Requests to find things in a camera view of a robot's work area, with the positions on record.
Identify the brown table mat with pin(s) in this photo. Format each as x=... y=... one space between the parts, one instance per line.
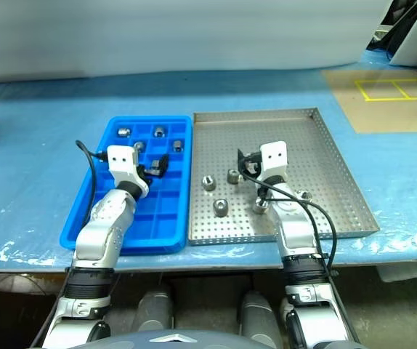
x=383 y=112

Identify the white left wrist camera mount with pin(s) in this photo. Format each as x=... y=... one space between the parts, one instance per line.
x=121 y=160

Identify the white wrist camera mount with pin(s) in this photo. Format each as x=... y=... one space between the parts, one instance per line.
x=274 y=156
x=121 y=160

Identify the grey robot torso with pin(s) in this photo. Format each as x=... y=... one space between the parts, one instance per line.
x=179 y=341

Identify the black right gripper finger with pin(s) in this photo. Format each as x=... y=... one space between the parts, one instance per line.
x=246 y=170
x=242 y=157

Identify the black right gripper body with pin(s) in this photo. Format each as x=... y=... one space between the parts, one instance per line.
x=254 y=163

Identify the clear plastic bin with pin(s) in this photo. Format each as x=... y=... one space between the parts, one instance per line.
x=408 y=272

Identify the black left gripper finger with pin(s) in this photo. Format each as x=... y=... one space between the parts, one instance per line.
x=158 y=175
x=164 y=161

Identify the grey rounded robot leg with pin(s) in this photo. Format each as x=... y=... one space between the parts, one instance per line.
x=257 y=312
x=154 y=309

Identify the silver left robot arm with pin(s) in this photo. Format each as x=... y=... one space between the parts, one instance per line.
x=103 y=225

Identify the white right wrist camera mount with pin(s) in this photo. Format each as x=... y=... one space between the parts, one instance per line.
x=274 y=156

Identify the perforated metal tray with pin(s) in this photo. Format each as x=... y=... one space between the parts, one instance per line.
x=303 y=152

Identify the blue compartment tray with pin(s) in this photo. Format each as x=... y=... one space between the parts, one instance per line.
x=157 y=218

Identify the white slanted board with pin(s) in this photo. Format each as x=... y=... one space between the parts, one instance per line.
x=415 y=36

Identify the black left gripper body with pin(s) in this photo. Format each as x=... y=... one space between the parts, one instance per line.
x=144 y=175

